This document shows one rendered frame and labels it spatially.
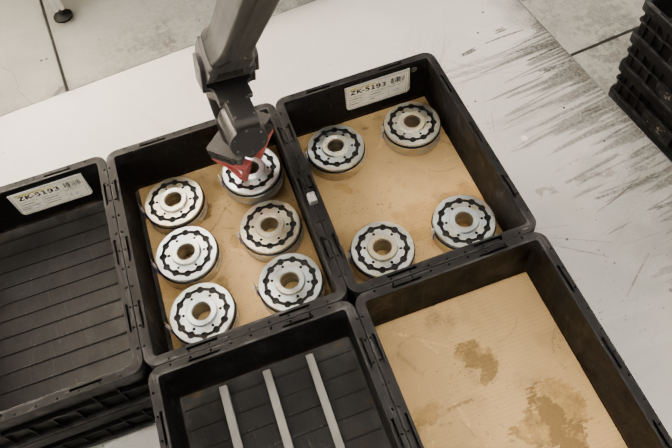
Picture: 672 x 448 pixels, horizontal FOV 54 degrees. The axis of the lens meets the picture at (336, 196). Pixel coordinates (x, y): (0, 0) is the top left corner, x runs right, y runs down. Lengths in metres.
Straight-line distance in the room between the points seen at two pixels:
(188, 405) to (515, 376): 0.48
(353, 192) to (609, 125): 0.58
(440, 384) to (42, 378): 0.61
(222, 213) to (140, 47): 1.68
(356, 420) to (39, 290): 0.57
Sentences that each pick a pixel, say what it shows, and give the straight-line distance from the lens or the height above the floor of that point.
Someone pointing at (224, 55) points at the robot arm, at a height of 1.22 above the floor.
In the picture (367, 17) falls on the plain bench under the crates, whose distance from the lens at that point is 1.63.
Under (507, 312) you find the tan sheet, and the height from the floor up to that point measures 0.83.
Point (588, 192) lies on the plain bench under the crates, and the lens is 1.35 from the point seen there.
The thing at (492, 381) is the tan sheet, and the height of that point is 0.83.
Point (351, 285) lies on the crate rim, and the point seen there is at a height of 0.93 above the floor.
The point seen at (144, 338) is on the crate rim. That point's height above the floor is 0.93.
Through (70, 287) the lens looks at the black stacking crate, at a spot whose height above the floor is 0.83.
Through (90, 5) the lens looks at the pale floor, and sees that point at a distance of 3.05.
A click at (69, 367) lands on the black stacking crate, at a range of 1.13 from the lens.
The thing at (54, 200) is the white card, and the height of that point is 0.87.
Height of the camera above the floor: 1.79
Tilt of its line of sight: 57 degrees down
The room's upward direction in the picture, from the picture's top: 8 degrees counter-clockwise
